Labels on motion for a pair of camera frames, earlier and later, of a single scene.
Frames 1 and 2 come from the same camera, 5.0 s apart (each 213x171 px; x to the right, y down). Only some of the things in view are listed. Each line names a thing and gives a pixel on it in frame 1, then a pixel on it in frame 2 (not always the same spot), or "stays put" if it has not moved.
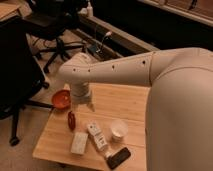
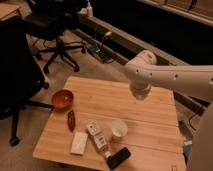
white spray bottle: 89,10 stays put
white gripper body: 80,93 -> 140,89
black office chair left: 22,78 stays put
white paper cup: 118,129 stays put
